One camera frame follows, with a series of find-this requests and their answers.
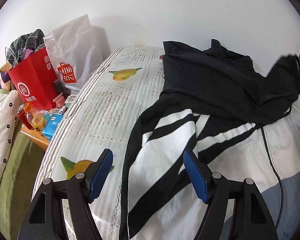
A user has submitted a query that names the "black white blue jacket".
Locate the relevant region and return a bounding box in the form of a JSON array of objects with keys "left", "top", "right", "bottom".
[{"left": 119, "top": 40, "right": 300, "bottom": 239}]

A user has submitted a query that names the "green bed blanket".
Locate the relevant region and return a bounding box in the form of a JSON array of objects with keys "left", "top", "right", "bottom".
[{"left": 0, "top": 123, "right": 44, "bottom": 239}]

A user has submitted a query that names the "wooden nightstand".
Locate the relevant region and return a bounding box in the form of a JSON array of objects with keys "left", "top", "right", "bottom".
[{"left": 20, "top": 125, "right": 50, "bottom": 152}]

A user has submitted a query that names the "blue tissue box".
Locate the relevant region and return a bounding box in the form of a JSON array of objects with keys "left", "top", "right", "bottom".
[{"left": 42, "top": 114, "right": 63, "bottom": 141}]

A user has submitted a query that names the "orange drink bottle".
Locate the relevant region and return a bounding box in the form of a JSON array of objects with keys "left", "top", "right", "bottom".
[{"left": 23, "top": 103, "right": 46, "bottom": 134}]

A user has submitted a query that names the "fruit print tablecloth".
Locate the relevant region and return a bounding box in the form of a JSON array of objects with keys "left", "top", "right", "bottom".
[{"left": 34, "top": 46, "right": 164, "bottom": 239}]

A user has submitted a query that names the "white floral quilt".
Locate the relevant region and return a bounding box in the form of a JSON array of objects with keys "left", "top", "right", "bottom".
[{"left": 0, "top": 89, "right": 22, "bottom": 183}]

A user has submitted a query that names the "pink bottle on nightstand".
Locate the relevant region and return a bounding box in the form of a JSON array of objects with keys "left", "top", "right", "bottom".
[{"left": 53, "top": 93, "right": 65, "bottom": 108}]

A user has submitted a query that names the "red paper shopping bag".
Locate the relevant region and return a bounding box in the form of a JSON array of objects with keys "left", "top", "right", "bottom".
[{"left": 8, "top": 48, "right": 58, "bottom": 110}]

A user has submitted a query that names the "plaid cloth in bag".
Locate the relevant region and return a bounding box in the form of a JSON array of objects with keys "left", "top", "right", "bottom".
[{"left": 6, "top": 29, "right": 45, "bottom": 67}]

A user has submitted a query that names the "white Miniso paper bag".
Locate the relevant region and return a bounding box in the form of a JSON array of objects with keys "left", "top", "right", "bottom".
[{"left": 44, "top": 14, "right": 103, "bottom": 94}]

